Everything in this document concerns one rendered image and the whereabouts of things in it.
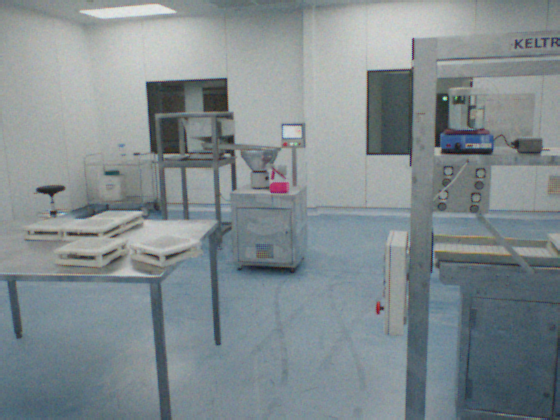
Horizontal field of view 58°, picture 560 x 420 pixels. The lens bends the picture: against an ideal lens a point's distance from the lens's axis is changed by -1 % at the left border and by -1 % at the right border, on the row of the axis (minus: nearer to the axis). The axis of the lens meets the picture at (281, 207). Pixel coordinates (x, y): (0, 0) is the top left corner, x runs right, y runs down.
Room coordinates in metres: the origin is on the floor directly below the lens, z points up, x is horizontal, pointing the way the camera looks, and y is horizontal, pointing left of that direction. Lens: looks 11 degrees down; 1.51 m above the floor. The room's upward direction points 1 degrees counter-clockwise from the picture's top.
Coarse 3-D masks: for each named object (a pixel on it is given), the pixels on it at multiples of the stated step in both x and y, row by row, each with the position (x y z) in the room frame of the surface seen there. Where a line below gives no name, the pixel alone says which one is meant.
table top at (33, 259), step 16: (0, 224) 3.18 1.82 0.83; (16, 224) 3.17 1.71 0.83; (144, 224) 3.08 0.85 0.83; (160, 224) 3.07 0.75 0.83; (176, 224) 3.05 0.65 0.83; (192, 224) 3.04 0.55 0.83; (208, 224) 3.03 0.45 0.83; (0, 240) 2.75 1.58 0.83; (16, 240) 2.74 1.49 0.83; (32, 240) 2.73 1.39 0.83; (144, 240) 2.68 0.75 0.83; (0, 256) 2.42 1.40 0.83; (16, 256) 2.41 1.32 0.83; (32, 256) 2.40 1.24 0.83; (48, 256) 2.40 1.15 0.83; (128, 256) 2.37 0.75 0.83; (0, 272) 2.15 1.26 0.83; (16, 272) 2.15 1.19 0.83; (32, 272) 2.14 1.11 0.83; (48, 272) 2.14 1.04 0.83; (64, 272) 2.14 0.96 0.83; (80, 272) 2.13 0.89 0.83; (96, 272) 2.13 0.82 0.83; (112, 272) 2.12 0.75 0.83; (128, 272) 2.12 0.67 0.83; (144, 272) 2.11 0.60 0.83; (160, 272) 2.11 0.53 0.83
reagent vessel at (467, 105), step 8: (456, 88) 2.07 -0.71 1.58; (464, 88) 2.04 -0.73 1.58; (472, 88) 2.03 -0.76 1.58; (480, 88) 2.04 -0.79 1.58; (456, 96) 2.07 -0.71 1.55; (464, 96) 2.04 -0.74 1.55; (472, 96) 2.04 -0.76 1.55; (480, 96) 2.04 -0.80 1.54; (456, 104) 2.07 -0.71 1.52; (464, 104) 2.04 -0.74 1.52; (472, 104) 2.04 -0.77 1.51; (480, 104) 2.04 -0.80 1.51; (456, 112) 2.06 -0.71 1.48; (464, 112) 2.04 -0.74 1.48; (472, 112) 2.03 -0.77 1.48; (480, 112) 2.04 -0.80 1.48; (456, 120) 2.06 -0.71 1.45; (464, 120) 2.04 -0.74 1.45; (472, 120) 2.04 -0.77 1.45; (480, 120) 2.04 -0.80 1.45; (448, 128) 2.12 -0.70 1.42; (456, 128) 2.06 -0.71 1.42; (464, 128) 2.04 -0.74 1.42; (472, 128) 2.03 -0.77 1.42; (480, 128) 2.04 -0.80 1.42
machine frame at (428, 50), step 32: (512, 32) 1.33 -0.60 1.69; (544, 32) 1.31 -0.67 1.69; (416, 64) 1.40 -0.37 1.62; (448, 64) 2.30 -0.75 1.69; (480, 64) 2.26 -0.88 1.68; (512, 64) 2.22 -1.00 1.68; (544, 64) 2.19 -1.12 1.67; (416, 96) 1.39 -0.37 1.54; (416, 128) 1.39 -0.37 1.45; (416, 160) 1.39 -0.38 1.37; (416, 192) 1.39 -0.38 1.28; (416, 224) 1.39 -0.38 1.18; (416, 256) 1.39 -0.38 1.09; (416, 288) 1.39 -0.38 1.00; (416, 320) 1.39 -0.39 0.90; (416, 352) 1.39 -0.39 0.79; (416, 384) 1.39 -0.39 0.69; (416, 416) 1.39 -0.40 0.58
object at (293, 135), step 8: (280, 128) 4.95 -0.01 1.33; (288, 128) 4.92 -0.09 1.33; (296, 128) 4.90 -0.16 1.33; (304, 128) 4.90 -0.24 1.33; (288, 136) 4.92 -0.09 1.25; (296, 136) 4.90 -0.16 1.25; (304, 136) 4.90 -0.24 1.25; (288, 144) 4.92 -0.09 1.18; (296, 144) 4.90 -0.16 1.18; (304, 144) 4.89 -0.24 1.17; (296, 160) 4.98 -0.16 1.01; (296, 168) 4.97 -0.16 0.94; (296, 176) 4.97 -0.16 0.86; (296, 184) 4.96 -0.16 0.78
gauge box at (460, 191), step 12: (456, 168) 1.98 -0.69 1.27; (468, 168) 1.97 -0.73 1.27; (456, 180) 1.98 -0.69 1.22; (468, 180) 1.97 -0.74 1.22; (456, 192) 1.98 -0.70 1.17; (468, 192) 1.97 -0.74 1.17; (480, 192) 1.95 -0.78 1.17; (432, 204) 2.00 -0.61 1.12; (456, 204) 1.98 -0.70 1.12; (468, 204) 1.97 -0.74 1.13; (480, 204) 1.95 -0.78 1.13
